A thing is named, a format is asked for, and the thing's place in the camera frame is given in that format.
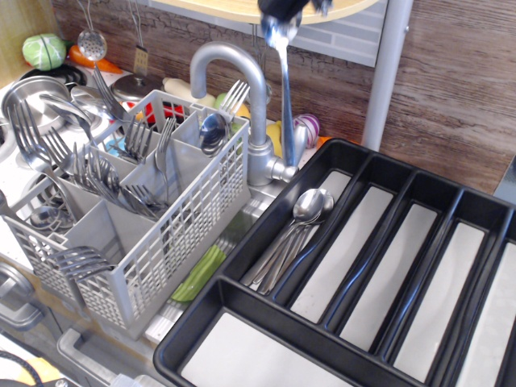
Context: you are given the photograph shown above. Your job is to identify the orange toy carrot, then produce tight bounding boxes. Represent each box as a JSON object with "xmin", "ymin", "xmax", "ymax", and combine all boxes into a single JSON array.
[{"xmin": 68, "ymin": 44, "xmax": 123, "ymax": 74}]

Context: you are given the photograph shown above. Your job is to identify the large spoon in basket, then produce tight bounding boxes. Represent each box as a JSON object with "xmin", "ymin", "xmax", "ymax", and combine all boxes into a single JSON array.
[{"xmin": 199, "ymin": 113, "xmax": 229, "ymax": 157}]

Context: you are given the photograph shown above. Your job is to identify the yellow toy pepper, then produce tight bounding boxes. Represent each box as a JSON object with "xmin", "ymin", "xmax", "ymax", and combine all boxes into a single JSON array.
[{"xmin": 266, "ymin": 121, "xmax": 283, "ymax": 158}]

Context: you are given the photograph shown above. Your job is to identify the forks hanging at front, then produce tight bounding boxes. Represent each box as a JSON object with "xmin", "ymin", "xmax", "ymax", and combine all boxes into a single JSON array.
[{"xmin": 47, "ymin": 246, "xmax": 115, "ymax": 282}]

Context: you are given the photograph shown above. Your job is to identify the large spoon left back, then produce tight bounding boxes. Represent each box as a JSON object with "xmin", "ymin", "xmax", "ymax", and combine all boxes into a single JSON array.
[{"xmin": 40, "ymin": 94, "xmax": 98, "ymax": 147}]

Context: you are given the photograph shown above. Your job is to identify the lower spoon in tray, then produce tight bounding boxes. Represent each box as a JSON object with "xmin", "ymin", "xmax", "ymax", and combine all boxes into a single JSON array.
[{"xmin": 257, "ymin": 189, "xmax": 335, "ymax": 295}]

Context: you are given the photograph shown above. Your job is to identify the black cutlery tray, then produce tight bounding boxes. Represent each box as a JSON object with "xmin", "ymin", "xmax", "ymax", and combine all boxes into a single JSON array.
[{"xmin": 154, "ymin": 139, "xmax": 515, "ymax": 386}]

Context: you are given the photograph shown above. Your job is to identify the small steel spoon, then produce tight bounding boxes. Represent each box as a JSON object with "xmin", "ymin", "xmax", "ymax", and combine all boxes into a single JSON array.
[{"xmin": 260, "ymin": 11, "xmax": 302, "ymax": 166}]

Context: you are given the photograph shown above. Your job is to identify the purple toy onion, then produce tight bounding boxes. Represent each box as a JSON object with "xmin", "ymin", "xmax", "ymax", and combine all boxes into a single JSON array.
[{"xmin": 293, "ymin": 113, "xmax": 320, "ymax": 148}]

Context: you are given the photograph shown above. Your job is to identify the small steel pot lid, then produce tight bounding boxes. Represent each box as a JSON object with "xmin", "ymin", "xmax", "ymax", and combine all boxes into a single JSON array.
[{"xmin": 110, "ymin": 74, "xmax": 162, "ymax": 101}]

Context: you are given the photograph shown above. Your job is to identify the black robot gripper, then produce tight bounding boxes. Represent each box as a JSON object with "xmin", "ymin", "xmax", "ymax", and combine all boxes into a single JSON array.
[{"xmin": 257, "ymin": 0, "xmax": 333, "ymax": 21}]

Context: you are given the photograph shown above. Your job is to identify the fork cluster back compartment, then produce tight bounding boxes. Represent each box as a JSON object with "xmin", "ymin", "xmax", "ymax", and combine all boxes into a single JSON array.
[{"xmin": 124, "ymin": 117, "xmax": 153, "ymax": 163}]

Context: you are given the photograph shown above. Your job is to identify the fork in middle compartment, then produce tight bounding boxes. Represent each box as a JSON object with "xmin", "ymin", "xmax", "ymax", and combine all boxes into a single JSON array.
[{"xmin": 154, "ymin": 117, "xmax": 177, "ymax": 202}]

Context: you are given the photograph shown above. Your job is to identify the hanging steel spatula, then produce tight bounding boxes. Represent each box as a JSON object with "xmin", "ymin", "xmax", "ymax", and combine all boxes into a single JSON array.
[{"xmin": 127, "ymin": 0, "xmax": 150, "ymax": 78}]

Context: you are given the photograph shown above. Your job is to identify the grey metal post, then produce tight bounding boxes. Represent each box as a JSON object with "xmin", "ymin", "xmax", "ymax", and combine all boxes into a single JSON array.
[{"xmin": 361, "ymin": 0, "xmax": 414, "ymax": 152}]

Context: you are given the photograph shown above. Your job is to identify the fork leaning at back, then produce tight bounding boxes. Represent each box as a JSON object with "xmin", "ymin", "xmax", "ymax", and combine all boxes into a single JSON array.
[{"xmin": 93, "ymin": 64, "xmax": 130, "ymax": 122}]

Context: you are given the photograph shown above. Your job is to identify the grey plastic cutlery basket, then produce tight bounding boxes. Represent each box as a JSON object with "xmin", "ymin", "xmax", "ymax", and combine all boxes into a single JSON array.
[{"xmin": 7, "ymin": 90, "xmax": 250, "ymax": 339}]

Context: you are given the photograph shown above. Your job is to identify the fork beside faucet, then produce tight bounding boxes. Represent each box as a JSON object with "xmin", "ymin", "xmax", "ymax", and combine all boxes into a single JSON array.
[{"xmin": 218, "ymin": 80, "xmax": 250, "ymax": 123}]

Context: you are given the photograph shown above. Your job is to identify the green toy vegetable in sink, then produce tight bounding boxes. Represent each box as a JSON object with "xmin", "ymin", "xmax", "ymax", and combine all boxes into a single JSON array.
[{"xmin": 171, "ymin": 244, "xmax": 227, "ymax": 302}]

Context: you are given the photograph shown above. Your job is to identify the large fork far left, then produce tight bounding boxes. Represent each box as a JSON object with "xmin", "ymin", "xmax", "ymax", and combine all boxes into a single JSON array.
[{"xmin": 7, "ymin": 102, "xmax": 79, "ymax": 223}]

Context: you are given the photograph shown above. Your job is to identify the spoon in tray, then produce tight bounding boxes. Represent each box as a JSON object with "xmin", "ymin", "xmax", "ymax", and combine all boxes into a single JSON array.
[
  {"xmin": 257, "ymin": 189, "xmax": 335, "ymax": 295},
  {"xmin": 240, "ymin": 189, "xmax": 326, "ymax": 294}
]

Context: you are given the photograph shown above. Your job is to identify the top spoon in tray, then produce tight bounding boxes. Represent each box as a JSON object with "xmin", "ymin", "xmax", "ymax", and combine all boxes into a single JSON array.
[{"xmin": 240, "ymin": 189, "xmax": 326, "ymax": 294}]

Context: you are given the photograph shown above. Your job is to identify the green toy cabbage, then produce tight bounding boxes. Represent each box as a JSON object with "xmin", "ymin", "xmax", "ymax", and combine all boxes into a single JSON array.
[{"xmin": 22, "ymin": 33, "xmax": 67, "ymax": 71}]

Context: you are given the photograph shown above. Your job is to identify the steel pot with lid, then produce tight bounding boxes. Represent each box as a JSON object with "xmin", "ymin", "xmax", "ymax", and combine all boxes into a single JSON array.
[{"xmin": 1, "ymin": 76, "xmax": 71, "ymax": 135}]

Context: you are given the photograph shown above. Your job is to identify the silver kitchen faucet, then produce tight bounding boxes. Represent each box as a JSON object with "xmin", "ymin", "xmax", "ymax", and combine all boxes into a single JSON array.
[{"xmin": 189, "ymin": 42, "xmax": 298, "ymax": 186}]

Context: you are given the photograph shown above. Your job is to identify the hanging steel skimmer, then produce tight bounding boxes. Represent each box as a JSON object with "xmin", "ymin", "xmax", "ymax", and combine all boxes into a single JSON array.
[{"xmin": 77, "ymin": 1, "xmax": 107, "ymax": 62}]

